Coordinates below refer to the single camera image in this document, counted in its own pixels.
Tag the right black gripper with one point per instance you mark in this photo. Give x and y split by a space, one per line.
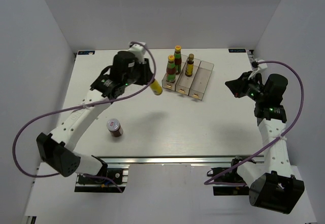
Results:
237 86

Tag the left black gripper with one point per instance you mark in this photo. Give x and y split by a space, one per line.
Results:
147 73

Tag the chili sauce bottle yellow cap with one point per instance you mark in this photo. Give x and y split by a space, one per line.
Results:
171 69

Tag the yellow label brown bottle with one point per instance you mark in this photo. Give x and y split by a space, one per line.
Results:
189 65

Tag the sauce jar grey lid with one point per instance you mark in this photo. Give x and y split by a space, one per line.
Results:
114 127

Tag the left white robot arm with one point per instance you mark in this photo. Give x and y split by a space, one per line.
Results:
57 147

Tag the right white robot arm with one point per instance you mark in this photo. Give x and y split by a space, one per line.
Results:
274 187

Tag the blue label sticker right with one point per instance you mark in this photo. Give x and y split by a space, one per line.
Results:
236 50

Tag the blue label sticker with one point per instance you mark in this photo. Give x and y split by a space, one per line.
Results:
91 52
236 50

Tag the clear three-slot organizer tray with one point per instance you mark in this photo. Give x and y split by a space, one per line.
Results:
194 86

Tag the blue label sticker left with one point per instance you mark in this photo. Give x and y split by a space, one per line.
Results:
91 52

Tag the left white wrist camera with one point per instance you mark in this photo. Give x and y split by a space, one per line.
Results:
138 50

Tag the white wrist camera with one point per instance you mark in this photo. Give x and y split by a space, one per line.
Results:
138 50
258 66

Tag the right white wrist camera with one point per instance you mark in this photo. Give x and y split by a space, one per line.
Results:
258 66

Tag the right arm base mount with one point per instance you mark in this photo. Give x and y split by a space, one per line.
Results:
229 177

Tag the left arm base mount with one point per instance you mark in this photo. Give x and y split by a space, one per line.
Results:
110 180

